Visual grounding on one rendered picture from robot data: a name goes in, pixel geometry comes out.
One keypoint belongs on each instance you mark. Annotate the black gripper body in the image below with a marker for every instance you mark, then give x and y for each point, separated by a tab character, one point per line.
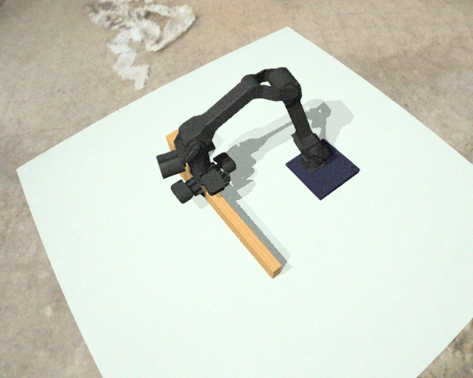
184	192

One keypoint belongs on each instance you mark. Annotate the light brown wooden board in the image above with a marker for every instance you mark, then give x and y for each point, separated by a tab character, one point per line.
247	237

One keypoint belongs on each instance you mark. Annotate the wooden slotted post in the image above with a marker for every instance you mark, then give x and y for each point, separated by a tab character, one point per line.
170	138

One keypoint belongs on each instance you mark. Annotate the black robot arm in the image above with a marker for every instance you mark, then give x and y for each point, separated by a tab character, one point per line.
194	138

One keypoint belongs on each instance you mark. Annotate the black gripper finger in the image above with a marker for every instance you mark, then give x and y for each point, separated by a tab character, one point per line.
199	192

